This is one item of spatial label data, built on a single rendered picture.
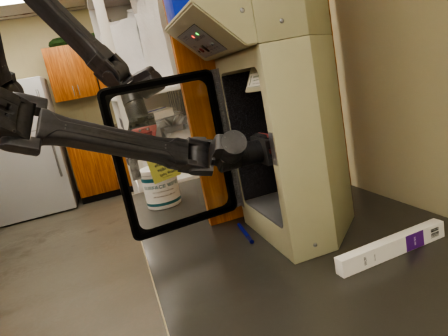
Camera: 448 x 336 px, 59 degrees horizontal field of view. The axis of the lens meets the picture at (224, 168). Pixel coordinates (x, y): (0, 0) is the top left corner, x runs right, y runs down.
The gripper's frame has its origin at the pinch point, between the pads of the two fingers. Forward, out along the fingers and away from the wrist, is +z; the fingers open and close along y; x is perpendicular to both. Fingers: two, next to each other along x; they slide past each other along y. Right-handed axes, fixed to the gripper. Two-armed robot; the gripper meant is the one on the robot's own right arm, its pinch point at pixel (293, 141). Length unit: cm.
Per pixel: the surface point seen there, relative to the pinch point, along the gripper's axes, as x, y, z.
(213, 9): -30.9, -15.5, -18.1
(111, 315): 115, 163, -73
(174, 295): 23.4, -11.2, -37.4
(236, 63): -21.1, -0.4, -10.9
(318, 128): -4.5, -14.9, -0.6
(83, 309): 115, 183, -92
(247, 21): -27.9, -15.3, -12.1
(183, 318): 23.5, -20.9, -37.1
